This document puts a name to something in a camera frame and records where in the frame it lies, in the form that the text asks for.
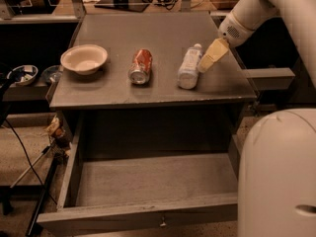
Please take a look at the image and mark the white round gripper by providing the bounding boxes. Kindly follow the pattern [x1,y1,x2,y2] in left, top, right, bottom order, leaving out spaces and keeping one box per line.
[197,12,255,73]

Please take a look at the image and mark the clear blue-labelled plastic bottle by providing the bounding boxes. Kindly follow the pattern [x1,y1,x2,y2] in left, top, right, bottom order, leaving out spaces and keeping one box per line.
[177,43,202,90]

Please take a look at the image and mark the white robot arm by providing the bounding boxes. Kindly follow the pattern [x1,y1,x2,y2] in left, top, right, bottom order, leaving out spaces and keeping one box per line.
[198,0,316,237]

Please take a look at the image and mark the grey drawer cabinet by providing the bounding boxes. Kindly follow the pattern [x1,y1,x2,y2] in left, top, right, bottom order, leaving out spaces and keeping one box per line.
[50,12,255,158]

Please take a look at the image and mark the small metal drawer knob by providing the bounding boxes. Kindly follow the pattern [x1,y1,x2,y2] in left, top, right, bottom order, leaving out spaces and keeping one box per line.
[159,215,167,228]

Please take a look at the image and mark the open grey top drawer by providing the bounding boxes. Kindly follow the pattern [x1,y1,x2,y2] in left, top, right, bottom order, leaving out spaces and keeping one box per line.
[38,113,238,237]

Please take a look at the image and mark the red soda can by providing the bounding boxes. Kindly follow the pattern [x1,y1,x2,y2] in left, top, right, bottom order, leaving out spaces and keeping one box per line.
[128,48,152,85]

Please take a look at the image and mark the black monitor stand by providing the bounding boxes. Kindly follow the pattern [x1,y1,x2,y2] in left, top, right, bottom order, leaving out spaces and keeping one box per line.
[94,0,152,13]

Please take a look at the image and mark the dark blue small bowl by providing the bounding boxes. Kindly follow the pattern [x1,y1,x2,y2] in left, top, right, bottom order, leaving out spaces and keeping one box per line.
[40,65,62,85]

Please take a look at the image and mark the crumpled snack wrapper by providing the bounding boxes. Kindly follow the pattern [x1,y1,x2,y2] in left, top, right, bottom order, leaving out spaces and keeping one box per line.
[45,116,69,150]

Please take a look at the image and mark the black tripod stand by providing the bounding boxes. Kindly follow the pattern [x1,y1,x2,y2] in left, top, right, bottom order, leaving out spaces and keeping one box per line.
[0,141,60,237]

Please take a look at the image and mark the small bowl with items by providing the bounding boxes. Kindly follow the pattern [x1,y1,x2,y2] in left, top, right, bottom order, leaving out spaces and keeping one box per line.
[7,65,39,86]

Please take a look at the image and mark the black floor cable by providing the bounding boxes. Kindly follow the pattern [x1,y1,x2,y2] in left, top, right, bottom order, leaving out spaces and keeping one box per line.
[4,118,58,205]

